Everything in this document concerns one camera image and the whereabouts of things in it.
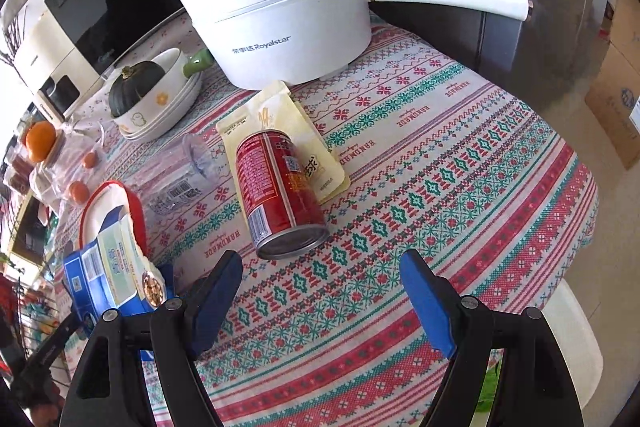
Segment blue white carton box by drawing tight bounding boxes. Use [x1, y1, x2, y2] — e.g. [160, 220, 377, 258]
[63, 213, 175, 336]

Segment clear plastic bottle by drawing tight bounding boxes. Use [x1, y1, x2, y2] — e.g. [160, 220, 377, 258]
[129, 134, 220, 220]

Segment red drink can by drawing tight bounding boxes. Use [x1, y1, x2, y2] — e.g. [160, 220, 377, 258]
[235, 129, 329, 260]

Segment yellow bread ball pouch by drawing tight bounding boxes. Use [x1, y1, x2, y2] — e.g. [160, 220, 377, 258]
[214, 79, 352, 228]

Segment person left hand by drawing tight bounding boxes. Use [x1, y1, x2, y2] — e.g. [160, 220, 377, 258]
[29, 403, 61, 427]

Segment white chair seat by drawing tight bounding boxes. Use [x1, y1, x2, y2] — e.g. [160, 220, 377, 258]
[542, 279, 604, 411]

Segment small tangerine left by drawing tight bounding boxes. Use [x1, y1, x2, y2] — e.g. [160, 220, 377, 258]
[68, 181, 91, 205]

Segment small tangerine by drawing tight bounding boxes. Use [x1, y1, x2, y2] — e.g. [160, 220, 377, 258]
[68, 181, 91, 205]
[82, 150, 100, 169]

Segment small tangerine right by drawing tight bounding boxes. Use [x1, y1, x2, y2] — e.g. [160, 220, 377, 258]
[82, 150, 100, 169]

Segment patterned knit tablecloth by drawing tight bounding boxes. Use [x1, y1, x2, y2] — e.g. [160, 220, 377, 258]
[148, 20, 599, 426]

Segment large orange fruit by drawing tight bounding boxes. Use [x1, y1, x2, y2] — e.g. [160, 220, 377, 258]
[25, 120, 56, 164]

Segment white ceramic plate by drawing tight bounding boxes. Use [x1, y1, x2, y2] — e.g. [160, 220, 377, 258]
[119, 72, 203, 144]

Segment brown cardboard box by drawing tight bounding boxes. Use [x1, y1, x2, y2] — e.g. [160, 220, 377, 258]
[585, 0, 639, 170]

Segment white ceramic bowl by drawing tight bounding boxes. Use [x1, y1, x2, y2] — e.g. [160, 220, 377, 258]
[112, 48, 214, 132]

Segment dark green squash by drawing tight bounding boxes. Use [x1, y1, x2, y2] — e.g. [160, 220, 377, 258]
[108, 61, 165, 118]

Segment cream coloured appliance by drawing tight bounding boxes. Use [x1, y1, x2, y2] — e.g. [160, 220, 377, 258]
[15, 9, 104, 127]

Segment white electric cooking pot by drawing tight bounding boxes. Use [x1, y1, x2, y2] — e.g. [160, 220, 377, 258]
[167, 0, 535, 92]

